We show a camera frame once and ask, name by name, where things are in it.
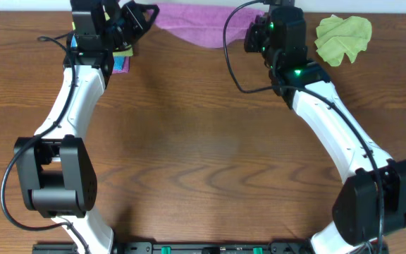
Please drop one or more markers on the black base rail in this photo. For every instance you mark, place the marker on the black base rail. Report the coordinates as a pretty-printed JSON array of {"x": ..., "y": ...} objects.
[{"x": 280, "y": 247}]

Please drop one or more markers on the folded purple cloth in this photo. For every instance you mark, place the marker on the folded purple cloth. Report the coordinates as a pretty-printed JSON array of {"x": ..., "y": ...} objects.
[{"x": 125, "y": 66}]

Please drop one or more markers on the folded blue cloth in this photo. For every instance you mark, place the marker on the folded blue cloth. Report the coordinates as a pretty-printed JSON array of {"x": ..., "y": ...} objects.
[{"x": 118, "y": 63}]

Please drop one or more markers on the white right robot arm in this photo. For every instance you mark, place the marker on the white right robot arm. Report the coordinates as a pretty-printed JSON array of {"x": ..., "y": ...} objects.
[{"x": 372, "y": 201}]

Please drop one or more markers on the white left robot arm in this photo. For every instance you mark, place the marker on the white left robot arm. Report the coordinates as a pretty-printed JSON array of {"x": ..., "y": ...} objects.
[{"x": 55, "y": 172}]

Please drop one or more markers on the crumpled lime green cloth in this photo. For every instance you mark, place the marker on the crumpled lime green cloth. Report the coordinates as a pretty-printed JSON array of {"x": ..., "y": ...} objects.
[{"x": 337, "y": 37}]

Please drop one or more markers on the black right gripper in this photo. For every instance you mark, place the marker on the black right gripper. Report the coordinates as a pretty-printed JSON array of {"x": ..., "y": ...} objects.
[{"x": 254, "y": 31}]

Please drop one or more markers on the folded lime green cloth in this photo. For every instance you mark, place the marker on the folded lime green cloth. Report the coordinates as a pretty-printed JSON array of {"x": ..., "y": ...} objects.
[{"x": 119, "y": 53}]

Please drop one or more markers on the purple microfiber cloth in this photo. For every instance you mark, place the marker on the purple microfiber cloth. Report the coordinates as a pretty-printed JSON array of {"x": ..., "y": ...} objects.
[{"x": 203, "y": 25}]

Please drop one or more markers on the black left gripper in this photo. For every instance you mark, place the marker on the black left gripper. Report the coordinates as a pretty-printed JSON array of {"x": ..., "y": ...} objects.
[{"x": 134, "y": 11}]

